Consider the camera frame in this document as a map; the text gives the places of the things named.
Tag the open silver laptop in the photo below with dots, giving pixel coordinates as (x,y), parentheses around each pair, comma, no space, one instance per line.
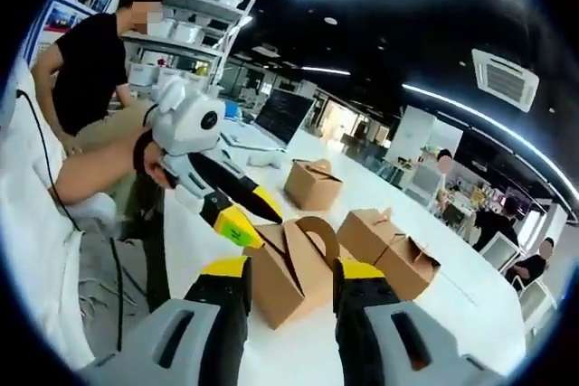
(285,117)

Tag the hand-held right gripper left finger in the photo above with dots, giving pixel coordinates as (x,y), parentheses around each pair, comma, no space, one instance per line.
(212,313)

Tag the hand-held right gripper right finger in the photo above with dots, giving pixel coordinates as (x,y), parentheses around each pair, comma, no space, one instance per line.
(375,327)

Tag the ceiling air conditioner unit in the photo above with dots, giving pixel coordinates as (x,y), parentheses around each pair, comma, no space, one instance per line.
(504,78)

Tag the person's white garment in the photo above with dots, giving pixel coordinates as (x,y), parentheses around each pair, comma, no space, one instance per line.
(31,232)

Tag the straight ceiling light strip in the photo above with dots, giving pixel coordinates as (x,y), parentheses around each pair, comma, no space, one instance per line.
(497,121)

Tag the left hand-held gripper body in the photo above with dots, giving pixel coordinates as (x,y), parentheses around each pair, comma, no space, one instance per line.
(190,124)

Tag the brown paper box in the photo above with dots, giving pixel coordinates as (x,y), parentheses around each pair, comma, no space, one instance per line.
(310,191)
(407,273)
(289,286)
(362,234)

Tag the person's left hand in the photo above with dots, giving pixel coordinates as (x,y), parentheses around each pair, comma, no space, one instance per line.
(154,168)

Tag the metal storage shelf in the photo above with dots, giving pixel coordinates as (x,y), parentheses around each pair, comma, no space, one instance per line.
(226,38)

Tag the white mesh chair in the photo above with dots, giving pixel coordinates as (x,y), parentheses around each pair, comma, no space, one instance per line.
(497,250)

